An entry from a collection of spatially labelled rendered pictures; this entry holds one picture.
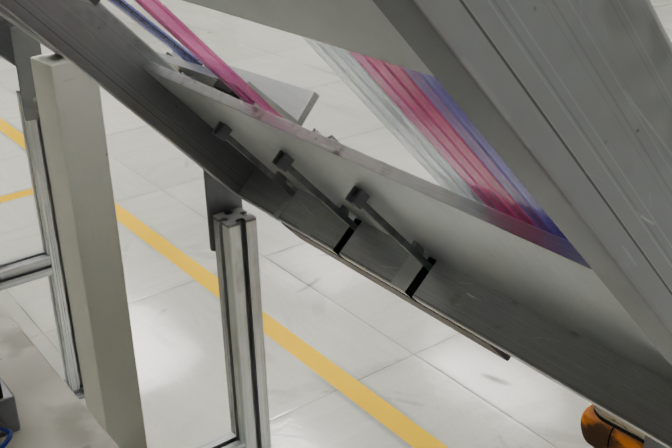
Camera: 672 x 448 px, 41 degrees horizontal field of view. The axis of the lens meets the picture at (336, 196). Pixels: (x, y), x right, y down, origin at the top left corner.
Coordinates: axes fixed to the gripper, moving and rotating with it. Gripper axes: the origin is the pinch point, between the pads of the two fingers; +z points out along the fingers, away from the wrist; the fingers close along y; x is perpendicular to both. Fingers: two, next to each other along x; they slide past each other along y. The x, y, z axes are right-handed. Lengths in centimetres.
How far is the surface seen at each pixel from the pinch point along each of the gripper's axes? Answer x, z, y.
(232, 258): 22.5, 19.9, 19.8
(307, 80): 199, -63, -196
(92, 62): -7.1, 10.4, 20.6
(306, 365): 98, 31, -27
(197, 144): 8.1, 11.2, 21.4
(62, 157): 7.6, 19.8, -0.6
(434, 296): 15, 14, 54
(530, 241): -5, 10, 73
